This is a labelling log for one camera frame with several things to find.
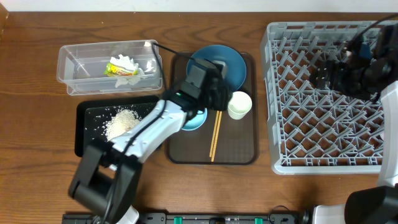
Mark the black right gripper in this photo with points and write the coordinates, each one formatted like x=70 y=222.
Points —
x=334 y=76

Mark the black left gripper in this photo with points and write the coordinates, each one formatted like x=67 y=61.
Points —
x=223 y=96

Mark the dark blue plate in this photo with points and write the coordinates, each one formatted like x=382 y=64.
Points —
x=228 y=60

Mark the pale green cup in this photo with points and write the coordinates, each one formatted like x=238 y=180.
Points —
x=239 y=105

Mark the light blue bowl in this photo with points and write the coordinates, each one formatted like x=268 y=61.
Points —
x=197 y=121

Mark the white tissue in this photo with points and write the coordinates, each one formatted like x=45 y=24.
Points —
x=128 y=63

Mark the white rice pile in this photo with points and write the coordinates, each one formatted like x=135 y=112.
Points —
x=123 y=121

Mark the yellow snack wrapper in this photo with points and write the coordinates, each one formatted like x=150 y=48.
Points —
x=116 y=71

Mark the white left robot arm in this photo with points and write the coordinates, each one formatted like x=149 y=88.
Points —
x=106 y=179

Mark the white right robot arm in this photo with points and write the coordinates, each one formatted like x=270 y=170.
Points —
x=367 y=75

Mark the grey dishwasher rack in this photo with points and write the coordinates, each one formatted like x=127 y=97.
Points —
x=314 y=131

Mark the black waste tray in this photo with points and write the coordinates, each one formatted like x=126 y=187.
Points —
x=92 y=117

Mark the clear plastic waste bin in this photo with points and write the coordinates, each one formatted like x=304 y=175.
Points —
x=82 y=67

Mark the right wooden chopstick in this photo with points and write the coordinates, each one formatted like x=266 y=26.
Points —
x=216 y=140

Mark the wooden chopstick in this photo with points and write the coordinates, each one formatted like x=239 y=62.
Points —
x=216 y=140
x=214 y=133

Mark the left wooden chopstick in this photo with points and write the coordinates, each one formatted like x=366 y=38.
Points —
x=214 y=133

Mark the brown serving tray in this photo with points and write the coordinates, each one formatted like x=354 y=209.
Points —
x=237 y=142

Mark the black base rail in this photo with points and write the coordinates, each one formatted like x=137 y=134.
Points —
x=278 y=215

